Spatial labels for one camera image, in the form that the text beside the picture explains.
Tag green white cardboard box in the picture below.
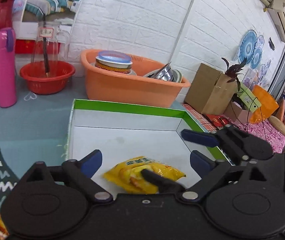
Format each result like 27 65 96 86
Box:
64 99 233 181

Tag plaid red cloth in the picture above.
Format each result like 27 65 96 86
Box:
182 103 217 132

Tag steel bowls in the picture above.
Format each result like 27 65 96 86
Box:
144 62 183 83

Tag yellow snack packet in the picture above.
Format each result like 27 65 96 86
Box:
103 155 187 195

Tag brown cardboard box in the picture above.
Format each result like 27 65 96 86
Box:
184 63 238 115

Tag blue round wall fan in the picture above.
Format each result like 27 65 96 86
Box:
238 30 258 64

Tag orange plastic basin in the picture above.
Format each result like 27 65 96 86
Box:
80 49 190 108

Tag pink thermos bottle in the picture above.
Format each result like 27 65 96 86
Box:
0 28 17 108

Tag bedding poster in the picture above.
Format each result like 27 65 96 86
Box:
22 0 82 27

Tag orange plastic bag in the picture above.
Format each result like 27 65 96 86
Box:
249 85 279 124

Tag red plastic basket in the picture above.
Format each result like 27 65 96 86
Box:
19 61 75 95

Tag dark purple plant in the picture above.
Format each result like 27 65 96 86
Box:
221 57 247 92

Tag green shoe box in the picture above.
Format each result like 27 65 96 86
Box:
236 83 261 113

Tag clear glass pitcher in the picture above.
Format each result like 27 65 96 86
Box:
31 20 70 77

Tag blue lidded round container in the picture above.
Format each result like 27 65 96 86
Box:
95 50 133 74

